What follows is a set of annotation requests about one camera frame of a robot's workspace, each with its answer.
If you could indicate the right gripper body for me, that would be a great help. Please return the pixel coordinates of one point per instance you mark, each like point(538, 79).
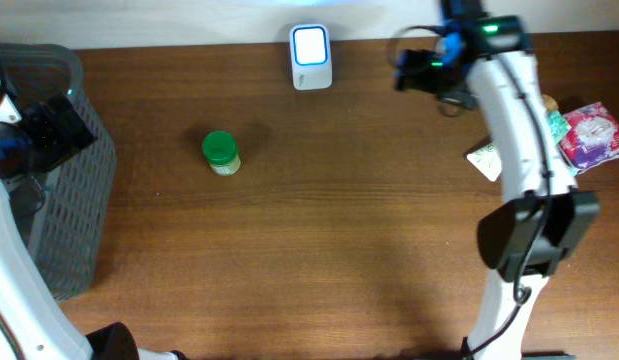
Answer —
point(406, 70)

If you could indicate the white tube with cork cap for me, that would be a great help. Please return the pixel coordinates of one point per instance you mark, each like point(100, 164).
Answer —
point(486, 158)

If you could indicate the small teal tissue pack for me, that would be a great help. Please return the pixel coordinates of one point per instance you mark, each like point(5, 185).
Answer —
point(559, 126)

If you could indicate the purple red pad pack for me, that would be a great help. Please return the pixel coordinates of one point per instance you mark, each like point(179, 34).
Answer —
point(593, 138)

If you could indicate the green lid jar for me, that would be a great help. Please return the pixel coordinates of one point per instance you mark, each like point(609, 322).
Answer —
point(221, 152)

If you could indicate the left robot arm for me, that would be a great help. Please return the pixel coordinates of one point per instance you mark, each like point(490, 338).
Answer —
point(57, 163)

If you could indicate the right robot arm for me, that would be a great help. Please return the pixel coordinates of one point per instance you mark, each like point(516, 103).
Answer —
point(488, 62)

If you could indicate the white barcode scanner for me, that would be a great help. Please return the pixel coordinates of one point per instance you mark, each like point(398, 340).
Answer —
point(310, 56)

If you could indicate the grey plastic mesh basket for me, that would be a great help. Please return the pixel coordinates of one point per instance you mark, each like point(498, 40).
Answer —
point(60, 215)

